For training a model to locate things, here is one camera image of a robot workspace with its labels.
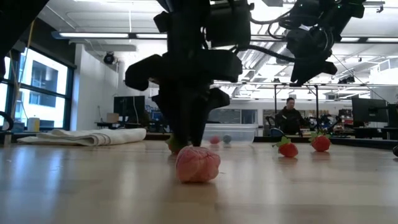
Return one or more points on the black hanging camera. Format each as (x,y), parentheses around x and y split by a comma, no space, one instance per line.
(346,80)

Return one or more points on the black framed window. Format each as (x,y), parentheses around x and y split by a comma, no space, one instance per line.
(70,99)

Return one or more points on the background blue robot arm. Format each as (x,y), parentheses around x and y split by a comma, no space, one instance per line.
(325,119)

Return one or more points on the blue office chair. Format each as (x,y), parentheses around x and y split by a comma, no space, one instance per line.
(276,132)

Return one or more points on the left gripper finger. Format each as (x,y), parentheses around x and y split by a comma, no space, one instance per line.
(180,118)
(199,118)

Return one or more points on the dark object at table edge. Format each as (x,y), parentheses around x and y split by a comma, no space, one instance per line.
(395,151)

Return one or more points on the small blue box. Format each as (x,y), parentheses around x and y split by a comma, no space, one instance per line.
(17,127)

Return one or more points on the black table edge rail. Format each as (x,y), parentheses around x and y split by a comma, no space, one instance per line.
(357,142)

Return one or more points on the folded white towel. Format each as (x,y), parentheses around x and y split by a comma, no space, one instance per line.
(93,137)

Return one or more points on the long ceiling light strip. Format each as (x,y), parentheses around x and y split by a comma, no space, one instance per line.
(93,35)

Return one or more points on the small cardboard box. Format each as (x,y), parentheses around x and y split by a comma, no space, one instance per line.
(112,117)

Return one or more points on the pink knobbly toy fruit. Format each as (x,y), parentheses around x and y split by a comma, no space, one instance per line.
(198,165)

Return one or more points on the black round ceiling speaker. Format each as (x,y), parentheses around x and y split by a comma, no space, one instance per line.
(109,58)

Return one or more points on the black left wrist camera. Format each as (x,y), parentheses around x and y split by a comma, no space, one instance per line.
(228,25)

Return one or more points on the background black robot equipment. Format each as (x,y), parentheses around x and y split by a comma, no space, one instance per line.
(155,123)

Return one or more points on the person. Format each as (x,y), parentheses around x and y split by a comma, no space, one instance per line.
(289,119)

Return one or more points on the clear plastic tupperware container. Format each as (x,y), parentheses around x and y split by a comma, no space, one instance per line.
(242,132)

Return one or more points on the wide black computer monitor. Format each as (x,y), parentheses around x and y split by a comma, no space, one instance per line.
(369,109)

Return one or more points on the white cylindrical tub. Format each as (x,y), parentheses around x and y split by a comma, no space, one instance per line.
(33,124)

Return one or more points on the black monitor at room edge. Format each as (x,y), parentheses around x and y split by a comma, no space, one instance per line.
(393,115)

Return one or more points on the blue toy blueberry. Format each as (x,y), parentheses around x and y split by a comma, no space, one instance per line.
(227,139)

